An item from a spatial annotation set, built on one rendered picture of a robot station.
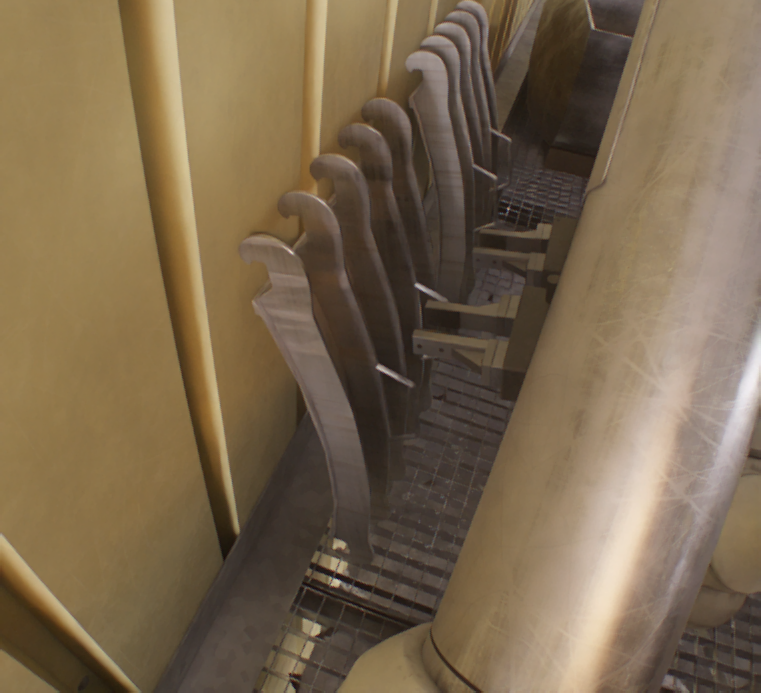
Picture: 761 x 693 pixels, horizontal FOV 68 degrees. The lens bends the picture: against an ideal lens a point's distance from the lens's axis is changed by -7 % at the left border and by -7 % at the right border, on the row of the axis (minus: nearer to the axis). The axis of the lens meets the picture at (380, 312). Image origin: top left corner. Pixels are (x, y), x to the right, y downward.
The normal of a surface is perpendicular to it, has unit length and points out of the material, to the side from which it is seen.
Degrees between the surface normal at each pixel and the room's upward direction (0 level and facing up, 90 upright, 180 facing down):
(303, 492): 0
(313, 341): 90
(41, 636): 90
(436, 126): 90
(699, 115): 47
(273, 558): 0
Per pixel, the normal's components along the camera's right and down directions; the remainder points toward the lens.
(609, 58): -0.20, 0.68
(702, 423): 0.11, -0.02
